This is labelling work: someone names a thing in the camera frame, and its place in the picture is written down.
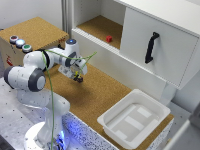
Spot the white plastic box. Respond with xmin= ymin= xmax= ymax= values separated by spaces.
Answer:
xmin=96 ymin=88 xmax=172 ymax=150

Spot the green cable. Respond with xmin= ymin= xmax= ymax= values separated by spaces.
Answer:
xmin=41 ymin=48 xmax=99 ymax=150

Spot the black door handle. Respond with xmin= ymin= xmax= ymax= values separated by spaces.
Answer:
xmin=144 ymin=31 xmax=161 ymax=65

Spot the pink block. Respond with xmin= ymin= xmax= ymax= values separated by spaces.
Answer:
xmin=105 ymin=35 xmax=113 ymax=43

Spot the red button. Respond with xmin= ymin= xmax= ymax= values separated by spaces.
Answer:
xmin=9 ymin=34 xmax=20 ymax=45

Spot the white sliding door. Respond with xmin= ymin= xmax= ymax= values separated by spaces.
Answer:
xmin=119 ymin=6 xmax=200 ymax=91

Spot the green button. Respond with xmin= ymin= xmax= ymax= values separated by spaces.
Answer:
xmin=21 ymin=43 xmax=33 ymax=54

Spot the white cabinet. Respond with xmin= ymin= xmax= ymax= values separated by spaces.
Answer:
xmin=70 ymin=0 xmax=200 ymax=108

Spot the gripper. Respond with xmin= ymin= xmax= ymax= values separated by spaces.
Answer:
xmin=58 ymin=60 xmax=89 ymax=80

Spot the purple block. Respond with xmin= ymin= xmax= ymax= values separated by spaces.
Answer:
xmin=74 ymin=75 xmax=85 ymax=84

